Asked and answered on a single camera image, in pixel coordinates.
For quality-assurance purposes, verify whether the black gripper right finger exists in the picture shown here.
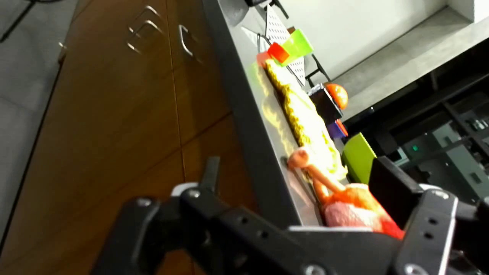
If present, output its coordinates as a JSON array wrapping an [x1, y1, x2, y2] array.
[[367, 155, 459, 275]]

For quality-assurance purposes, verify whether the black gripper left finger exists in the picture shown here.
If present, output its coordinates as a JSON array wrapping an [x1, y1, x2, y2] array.
[[91, 155, 227, 275]]

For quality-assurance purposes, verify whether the brown wooden drawer front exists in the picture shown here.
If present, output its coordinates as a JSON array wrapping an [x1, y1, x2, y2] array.
[[167, 0, 234, 149], [181, 114, 263, 218]]

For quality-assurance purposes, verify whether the lime green bowl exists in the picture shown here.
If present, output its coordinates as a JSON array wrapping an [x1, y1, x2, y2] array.
[[341, 131, 379, 186]]

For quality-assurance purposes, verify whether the rubber chicken toy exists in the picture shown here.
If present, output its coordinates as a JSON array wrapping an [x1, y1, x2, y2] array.
[[286, 146, 407, 241]]

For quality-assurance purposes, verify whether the black equipment rack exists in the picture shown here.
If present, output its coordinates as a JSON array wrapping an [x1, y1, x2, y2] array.
[[350, 44, 489, 204]]

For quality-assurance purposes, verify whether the large yellow knitted cloth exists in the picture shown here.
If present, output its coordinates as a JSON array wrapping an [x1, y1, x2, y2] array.
[[279, 82, 352, 180]]

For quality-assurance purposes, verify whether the orange ball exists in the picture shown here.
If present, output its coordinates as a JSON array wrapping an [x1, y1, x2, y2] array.
[[326, 82, 352, 111]]

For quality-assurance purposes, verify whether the brown wooden cabinet door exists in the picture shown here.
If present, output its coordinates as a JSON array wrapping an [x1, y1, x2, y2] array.
[[10, 0, 181, 204]]

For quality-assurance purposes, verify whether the green plastic cup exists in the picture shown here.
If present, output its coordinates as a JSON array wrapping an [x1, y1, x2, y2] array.
[[282, 27, 315, 65]]

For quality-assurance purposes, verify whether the small red block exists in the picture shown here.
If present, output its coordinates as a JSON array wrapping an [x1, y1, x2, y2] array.
[[266, 41, 292, 65]]

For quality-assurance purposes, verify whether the black-white patterned paper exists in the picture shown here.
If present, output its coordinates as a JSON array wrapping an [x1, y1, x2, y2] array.
[[263, 2, 309, 85]]

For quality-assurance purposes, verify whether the silver drawer handle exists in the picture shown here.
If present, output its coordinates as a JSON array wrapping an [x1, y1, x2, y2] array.
[[176, 22, 201, 59]]

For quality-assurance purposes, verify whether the silver cabinet door handle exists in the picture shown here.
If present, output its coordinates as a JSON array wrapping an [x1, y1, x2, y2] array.
[[126, 18, 167, 56], [136, 2, 165, 21]]

